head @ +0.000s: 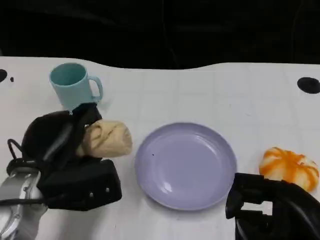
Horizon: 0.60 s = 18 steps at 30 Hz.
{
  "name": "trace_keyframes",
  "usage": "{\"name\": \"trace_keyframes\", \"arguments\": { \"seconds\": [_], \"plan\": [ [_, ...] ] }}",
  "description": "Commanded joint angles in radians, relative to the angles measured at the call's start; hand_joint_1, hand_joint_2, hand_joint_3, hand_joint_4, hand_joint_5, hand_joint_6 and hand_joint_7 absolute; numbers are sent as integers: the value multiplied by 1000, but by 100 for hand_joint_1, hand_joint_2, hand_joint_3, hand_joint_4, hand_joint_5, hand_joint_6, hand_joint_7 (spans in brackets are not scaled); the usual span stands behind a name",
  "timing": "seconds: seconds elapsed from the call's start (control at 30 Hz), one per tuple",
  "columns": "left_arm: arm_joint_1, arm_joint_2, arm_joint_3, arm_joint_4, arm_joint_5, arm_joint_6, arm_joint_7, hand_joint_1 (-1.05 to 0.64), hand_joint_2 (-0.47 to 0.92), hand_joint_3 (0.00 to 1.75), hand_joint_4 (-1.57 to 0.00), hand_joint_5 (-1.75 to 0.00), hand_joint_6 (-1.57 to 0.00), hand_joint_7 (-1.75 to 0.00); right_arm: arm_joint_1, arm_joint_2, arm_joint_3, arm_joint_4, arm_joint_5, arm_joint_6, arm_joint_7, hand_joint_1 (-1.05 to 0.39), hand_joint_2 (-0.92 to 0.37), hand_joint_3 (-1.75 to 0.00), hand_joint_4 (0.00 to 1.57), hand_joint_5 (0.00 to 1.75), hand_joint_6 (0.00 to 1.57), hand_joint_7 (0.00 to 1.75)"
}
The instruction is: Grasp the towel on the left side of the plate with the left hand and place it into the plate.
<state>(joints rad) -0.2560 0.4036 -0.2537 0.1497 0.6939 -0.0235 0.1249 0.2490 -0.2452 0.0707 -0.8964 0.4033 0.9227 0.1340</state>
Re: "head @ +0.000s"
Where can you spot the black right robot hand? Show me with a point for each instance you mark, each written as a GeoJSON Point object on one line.
{"type": "Point", "coordinates": [287, 212]}

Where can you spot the orange and white bread roll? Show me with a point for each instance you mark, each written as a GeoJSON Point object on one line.
{"type": "Point", "coordinates": [290, 166]}

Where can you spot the black table grommet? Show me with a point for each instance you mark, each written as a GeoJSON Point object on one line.
{"type": "Point", "coordinates": [2, 75]}
{"type": "Point", "coordinates": [309, 85]}

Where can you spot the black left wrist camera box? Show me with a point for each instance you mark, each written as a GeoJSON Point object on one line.
{"type": "Point", "coordinates": [82, 186]}

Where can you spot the lilac plate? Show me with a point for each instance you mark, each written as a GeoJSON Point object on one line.
{"type": "Point", "coordinates": [185, 166]}

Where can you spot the pale green mug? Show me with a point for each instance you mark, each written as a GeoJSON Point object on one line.
{"type": "Point", "coordinates": [73, 87]}

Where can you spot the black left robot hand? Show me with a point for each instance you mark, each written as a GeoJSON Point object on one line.
{"type": "Point", "coordinates": [50, 135]}

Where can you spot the beige towel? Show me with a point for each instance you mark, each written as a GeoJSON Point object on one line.
{"type": "Point", "coordinates": [110, 140]}

